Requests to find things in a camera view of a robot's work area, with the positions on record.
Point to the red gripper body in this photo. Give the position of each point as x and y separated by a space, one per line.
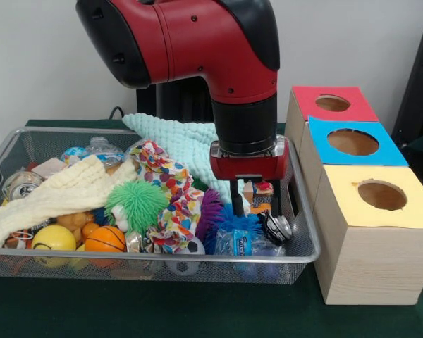
248 167

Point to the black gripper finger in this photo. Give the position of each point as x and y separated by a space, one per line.
275 198
237 197

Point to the crushed silver can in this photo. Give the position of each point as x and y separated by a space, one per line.
278 227

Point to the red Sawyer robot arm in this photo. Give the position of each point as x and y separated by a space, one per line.
197 42

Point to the shallow clear mesh bin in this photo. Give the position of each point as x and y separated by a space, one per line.
299 246

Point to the wooden box with three holes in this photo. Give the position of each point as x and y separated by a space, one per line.
374 260

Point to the red spiky toy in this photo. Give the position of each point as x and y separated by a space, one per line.
263 188

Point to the small orange toy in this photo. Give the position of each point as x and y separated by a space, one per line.
261 208

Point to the blue spiky ball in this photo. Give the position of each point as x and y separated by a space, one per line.
229 224

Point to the purple spiky ball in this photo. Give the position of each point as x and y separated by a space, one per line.
208 211

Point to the crushed clear water bottle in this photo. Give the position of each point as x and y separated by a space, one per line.
250 245

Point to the colourful patterned cloth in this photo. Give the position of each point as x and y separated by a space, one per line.
170 190

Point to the mint green cloth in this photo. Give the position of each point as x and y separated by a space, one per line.
176 141

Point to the green spiky ball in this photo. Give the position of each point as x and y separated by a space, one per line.
135 204

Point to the orange toy basketball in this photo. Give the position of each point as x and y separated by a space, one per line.
104 241

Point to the pale yellow cloth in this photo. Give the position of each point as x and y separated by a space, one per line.
63 190

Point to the yellow smiley ball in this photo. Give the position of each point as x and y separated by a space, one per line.
53 241

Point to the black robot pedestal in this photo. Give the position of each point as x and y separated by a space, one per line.
169 102

